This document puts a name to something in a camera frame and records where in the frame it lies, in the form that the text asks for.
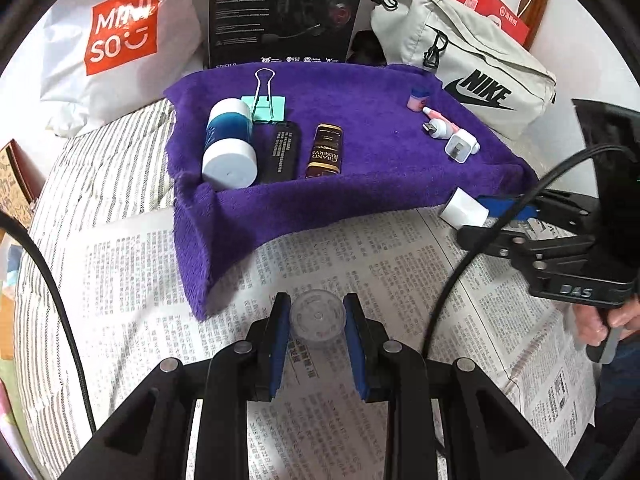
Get wooden framed sign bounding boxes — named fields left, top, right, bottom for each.
left=0, top=139, right=48, bottom=221

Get white sling bag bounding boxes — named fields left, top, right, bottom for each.
left=350, top=0, right=558, bottom=142

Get white charger plug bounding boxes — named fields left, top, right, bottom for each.
left=445, top=130, right=482, bottom=164
left=439, top=187, right=488, bottom=228

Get white plastic shopping bag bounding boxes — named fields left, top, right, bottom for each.
left=37, top=0, right=203, bottom=138

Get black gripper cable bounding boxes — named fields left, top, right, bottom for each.
left=0, top=210, right=98, bottom=436
left=420, top=145, right=640, bottom=461

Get black headset box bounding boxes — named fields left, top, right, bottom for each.
left=202, top=0, right=372, bottom=71

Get person's dark trousers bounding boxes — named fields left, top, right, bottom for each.
left=570, top=345, right=640, bottom=480

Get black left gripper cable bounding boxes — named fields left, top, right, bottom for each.
left=0, top=210, right=98, bottom=436

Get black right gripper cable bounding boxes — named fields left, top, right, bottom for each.
left=420, top=145, right=640, bottom=461

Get black slim box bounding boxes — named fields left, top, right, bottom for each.
left=258, top=121, right=302, bottom=184

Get newspaper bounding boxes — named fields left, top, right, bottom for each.
left=82, top=205, right=601, bottom=480

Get green binder clip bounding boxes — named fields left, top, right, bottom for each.
left=240, top=69, right=287, bottom=125

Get purple towel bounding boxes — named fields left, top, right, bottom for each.
left=164, top=62, right=538, bottom=323

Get person's right hand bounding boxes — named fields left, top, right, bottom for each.
left=572, top=297, right=640, bottom=347

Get small pink jar blue lid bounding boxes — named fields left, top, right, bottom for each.
left=407, top=85, right=432, bottom=111

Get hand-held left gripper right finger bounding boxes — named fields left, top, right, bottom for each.
left=342, top=292, right=576, bottom=480

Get clear plastic cap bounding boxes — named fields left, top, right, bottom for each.
left=290, top=289, right=347, bottom=347

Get white and blue bottle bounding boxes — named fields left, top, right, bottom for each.
left=201, top=98, right=259, bottom=192

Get pink and white adapter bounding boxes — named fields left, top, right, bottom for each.
left=422, top=106, right=458, bottom=139

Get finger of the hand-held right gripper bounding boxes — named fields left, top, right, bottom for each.
left=457, top=225, right=598, bottom=273
left=475, top=190, right=601, bottom=233

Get brown gold packet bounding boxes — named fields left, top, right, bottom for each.
left=305, top=122, right=345, bottom=180

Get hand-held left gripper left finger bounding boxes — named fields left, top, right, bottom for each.
left=57, top=294, right=293, bottom=480

